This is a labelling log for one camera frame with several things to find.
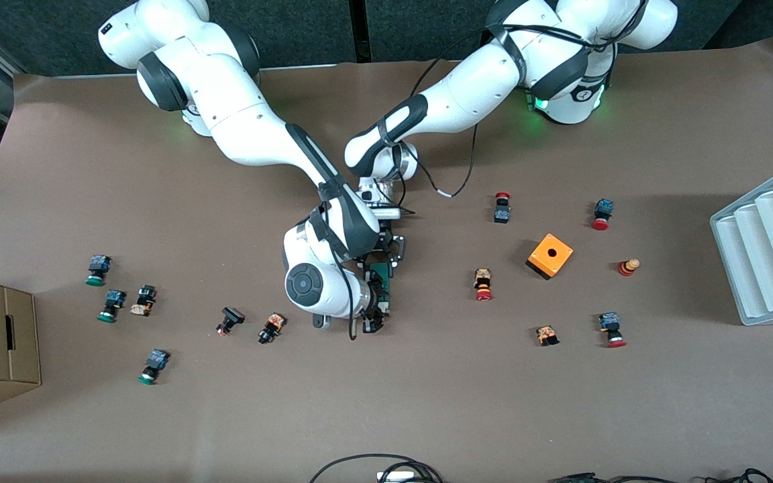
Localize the beige black switch block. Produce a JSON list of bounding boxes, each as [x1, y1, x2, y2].
[[130, 284, 157, 317]]

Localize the black selector switch orange block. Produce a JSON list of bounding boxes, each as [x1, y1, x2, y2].
[[258, 312, 287, 345]]

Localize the green push button blue block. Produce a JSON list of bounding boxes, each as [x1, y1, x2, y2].
[[85, 254, 113, 287], [97, 289, 127, 323], [137, 349, 171, 386]]

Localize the orange button enclosure box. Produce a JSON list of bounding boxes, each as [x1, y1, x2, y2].
[[525, 233, 574, 281]]

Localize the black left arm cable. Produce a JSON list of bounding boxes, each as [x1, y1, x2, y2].
[[411, 23, 535, 199]]

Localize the black flat-head switch red terminals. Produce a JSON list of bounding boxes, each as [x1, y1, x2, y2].
[[216, 307, 246, 337]]

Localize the thin black tangled cable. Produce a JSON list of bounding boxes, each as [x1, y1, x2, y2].
[[703, 468, 773, 483]]

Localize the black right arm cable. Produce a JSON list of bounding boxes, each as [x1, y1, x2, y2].
[[309, 191, 364, 341]]

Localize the red push button blue block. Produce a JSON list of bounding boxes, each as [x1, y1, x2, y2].
[[598, 312, 627, 349], [590, 199, 615, 231]]

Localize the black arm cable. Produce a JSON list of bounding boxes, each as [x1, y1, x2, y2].
[[411, 23, 535, 199], [309, 191, 364, 341]]

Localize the white ridged foam tray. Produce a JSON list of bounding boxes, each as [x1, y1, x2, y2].
[[709, 160, 773, 327]]

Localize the black looped cable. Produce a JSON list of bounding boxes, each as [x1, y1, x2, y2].
[[309, 453, 445, 483]]

